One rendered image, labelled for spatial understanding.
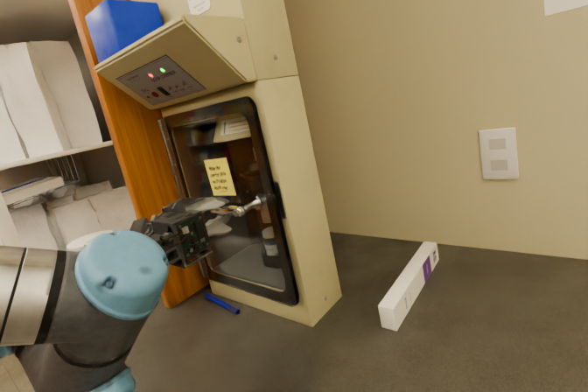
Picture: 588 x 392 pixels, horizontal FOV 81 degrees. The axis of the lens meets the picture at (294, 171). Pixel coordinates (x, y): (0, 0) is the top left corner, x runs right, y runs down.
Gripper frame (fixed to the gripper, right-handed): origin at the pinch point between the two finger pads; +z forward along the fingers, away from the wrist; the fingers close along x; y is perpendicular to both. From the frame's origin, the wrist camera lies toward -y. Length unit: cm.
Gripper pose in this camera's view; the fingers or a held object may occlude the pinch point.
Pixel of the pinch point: (221, 209)
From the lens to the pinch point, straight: 65.2
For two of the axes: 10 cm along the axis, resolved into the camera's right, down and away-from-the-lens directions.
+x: -2.0, -9.6, -2.0
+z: 6.2, -2.8, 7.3
